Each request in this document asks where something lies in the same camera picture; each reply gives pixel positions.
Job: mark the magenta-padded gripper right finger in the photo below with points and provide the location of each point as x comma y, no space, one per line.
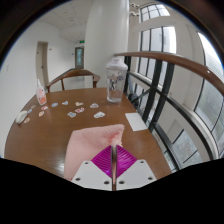
138,175

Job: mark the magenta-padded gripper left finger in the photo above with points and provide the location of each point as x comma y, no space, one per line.
88,175

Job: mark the pink towel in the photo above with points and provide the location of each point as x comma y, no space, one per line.
90,143

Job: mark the white paper card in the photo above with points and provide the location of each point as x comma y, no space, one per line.
135,121

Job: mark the small colourful sticker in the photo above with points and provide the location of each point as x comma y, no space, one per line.
79,104
79,110
44,108
41,113
65,103
29,111
54,104
99,115
71,114
94,105
26,120
33,106

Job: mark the white computer mouse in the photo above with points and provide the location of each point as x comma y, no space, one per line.
21,116

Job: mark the clear plastic shaker bottle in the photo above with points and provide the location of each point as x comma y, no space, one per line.
116,81

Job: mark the wooden armchair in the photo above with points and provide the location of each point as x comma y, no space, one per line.
74,74

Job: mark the grey glazed double door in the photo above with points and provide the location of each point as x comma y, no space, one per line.
79,57

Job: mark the beige side door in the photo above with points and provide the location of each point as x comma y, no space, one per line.
41,65

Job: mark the wooden handrail with black bars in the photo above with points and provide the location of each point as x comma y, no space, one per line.
173,60

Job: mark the green exit sign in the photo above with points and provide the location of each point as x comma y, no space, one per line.
81,41

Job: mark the black framed window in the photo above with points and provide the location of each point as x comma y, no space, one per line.
155,40

